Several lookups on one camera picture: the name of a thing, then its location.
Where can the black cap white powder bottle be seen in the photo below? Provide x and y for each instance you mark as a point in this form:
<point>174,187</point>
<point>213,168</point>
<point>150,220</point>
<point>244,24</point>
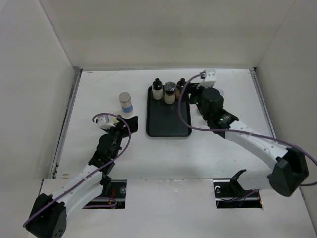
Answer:
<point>157,89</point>

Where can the silver cap blue label jar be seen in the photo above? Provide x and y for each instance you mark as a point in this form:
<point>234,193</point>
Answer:
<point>126,103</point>

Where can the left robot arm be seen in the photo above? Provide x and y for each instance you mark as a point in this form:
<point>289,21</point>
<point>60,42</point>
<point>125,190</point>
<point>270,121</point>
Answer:
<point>50,213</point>

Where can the black rectangular tray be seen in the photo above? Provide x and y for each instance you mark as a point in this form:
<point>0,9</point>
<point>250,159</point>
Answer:
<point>163,120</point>

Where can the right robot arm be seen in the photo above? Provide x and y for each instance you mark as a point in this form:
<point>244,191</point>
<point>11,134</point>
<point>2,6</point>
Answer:
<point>288,164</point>

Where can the black cap brown spice bottle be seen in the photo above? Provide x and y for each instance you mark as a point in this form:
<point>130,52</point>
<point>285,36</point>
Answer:
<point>179,86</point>

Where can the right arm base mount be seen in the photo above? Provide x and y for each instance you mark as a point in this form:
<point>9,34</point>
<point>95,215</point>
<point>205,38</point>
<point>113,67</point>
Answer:
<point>229,194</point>

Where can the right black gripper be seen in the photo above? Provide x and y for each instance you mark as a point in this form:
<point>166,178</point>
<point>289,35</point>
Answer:
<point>193,90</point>

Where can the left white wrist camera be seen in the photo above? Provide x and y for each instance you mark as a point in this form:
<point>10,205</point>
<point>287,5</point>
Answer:
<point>103,122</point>

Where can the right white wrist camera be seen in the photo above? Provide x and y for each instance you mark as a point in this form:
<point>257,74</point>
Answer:
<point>208,78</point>

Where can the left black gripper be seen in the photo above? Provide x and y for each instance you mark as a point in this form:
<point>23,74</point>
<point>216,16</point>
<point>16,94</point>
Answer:
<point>119,127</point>

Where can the grey grinder cap salt jar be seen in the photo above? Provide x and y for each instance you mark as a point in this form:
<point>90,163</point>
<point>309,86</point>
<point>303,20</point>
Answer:
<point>169,96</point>

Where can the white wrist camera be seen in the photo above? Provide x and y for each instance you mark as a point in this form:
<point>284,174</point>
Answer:
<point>208,78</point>
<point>103,122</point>

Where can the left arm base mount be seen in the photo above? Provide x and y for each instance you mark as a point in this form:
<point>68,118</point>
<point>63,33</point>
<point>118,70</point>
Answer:
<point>113,196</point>

